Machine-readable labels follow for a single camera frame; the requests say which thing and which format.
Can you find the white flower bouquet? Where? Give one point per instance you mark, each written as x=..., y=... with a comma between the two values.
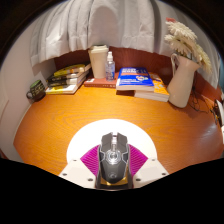
x=185, y=38

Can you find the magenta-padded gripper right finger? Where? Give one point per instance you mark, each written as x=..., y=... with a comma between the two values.
x=151, y=170

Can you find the white round mouse pad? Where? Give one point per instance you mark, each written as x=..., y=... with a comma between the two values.
x=86, y=136

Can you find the clear spray bottle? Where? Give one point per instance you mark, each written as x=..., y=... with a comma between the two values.
x=110, y=70

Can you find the yellow orange book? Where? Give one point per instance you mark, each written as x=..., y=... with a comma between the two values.
x=160, y=90

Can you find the grey black computer mouse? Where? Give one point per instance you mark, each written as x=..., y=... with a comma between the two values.
x=113, y=163

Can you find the white device on stand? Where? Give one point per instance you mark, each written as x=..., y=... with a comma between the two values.
x=220, y=113

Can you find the white lidded tumbler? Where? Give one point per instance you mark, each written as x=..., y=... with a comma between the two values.
x=98, y=61

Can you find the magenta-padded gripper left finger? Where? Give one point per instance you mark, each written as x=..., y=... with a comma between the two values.
x=76, y=171

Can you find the dark green mug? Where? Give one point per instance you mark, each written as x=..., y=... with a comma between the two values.
x=36, y=90

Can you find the black covered book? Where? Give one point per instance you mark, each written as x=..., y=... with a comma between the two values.
x=63, y=80

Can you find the yellow green covered book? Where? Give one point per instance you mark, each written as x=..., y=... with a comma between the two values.
x=70, y=70

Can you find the white curtain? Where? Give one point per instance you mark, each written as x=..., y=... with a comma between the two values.
x=120, y=23

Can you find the red brown book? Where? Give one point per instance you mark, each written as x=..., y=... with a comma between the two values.
x=98, y=83

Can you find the white ceramic vase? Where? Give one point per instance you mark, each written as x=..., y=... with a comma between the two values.
x=181, y=83

